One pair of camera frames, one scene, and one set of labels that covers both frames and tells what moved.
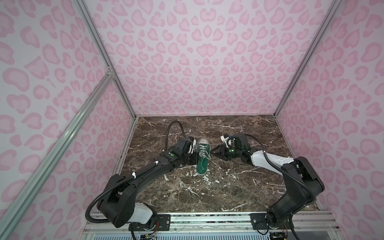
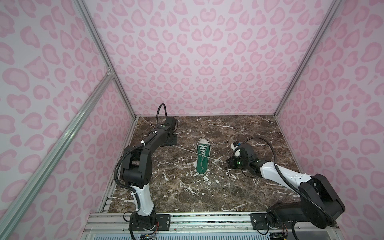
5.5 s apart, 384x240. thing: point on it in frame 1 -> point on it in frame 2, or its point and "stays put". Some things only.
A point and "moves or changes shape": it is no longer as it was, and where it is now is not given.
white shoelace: x=203 y=152 moves or changes shape
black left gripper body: x=189 y=158 -> x=173 y=141
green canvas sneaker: x=203 y=156 stays put
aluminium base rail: x=223 y=223 stays put
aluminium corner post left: x=87 y=17 stays put
